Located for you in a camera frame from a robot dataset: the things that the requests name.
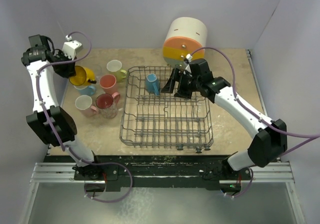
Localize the grey wire dish rack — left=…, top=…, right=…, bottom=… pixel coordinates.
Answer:
left=119, top=66, right=214, bottom=153

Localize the purple cable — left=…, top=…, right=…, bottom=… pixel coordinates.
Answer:
left=36, top=31, right=134, bottom=204
left=184, top=47, right=320, bottom=201

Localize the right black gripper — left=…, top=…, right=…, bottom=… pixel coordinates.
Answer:
left=161, top=68, right=201, bottom=99

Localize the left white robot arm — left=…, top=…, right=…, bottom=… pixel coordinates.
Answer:
left=21, top=34, right=103, bottom=180

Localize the round cream drawer cabinet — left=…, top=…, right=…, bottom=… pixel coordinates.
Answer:
left=162, top=17, right=208, bottom=68

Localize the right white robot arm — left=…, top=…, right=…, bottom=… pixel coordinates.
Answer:
left=161, top=59, right=288, bottom=179

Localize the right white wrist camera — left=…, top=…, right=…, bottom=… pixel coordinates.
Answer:
left=184, top=54, right=192, bottom=73

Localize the dark blue textured mug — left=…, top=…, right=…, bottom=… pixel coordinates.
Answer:
left=145, top=73, right=160, bottom=96

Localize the salmon pink tumbler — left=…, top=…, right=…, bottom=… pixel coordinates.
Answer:
left=99, top=74, right=118, bottom=95

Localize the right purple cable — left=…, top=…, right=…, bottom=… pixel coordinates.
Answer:
left=184, top=47, right=320, bottom=201

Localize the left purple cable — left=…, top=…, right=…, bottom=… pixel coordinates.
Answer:
left=36, top=31, right=134, bottom=204

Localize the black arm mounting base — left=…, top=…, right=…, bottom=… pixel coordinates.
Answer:
left=43, top=155, right=251, bottom=192

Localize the yellow mug black handle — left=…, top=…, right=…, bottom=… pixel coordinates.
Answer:
left=69, top=66, right=97, bottom=86

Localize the clear glass cup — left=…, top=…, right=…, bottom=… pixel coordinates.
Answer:
left=91, top=64, right=103, bottom=82

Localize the lime green faceted mug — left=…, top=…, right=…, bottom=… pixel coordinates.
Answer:
left=106, top=60, right=127, bottom=82

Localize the pale pink faceted mug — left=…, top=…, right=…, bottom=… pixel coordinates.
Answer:
left=75, top=95, right=99, bottom=117

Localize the pink floral mug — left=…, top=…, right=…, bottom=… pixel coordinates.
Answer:
left=95, top=92, right=121, bottom=119

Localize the aluminium frame rail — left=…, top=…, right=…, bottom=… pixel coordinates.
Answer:
left=31, top=163, right=75, bottom=183

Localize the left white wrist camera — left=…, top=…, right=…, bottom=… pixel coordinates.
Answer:
left=62, top=40, right=83, bottom=60

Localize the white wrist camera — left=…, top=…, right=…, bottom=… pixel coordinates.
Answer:
left=184, top=54, right=192, bottom=73
left=62, top=40, right=83, bottom=60

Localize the light blue mug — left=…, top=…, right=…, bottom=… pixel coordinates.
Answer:
left=73, top=85, right=97, bottom=96

